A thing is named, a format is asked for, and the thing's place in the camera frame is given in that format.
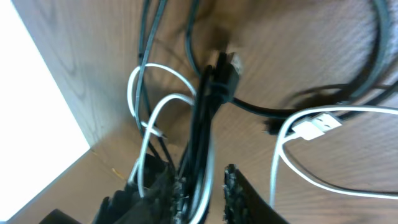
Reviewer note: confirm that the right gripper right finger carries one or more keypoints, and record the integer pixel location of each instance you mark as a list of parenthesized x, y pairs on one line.
[(243, 205)]

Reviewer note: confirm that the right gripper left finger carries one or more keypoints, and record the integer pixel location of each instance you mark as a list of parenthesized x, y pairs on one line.
[(126, 205)]

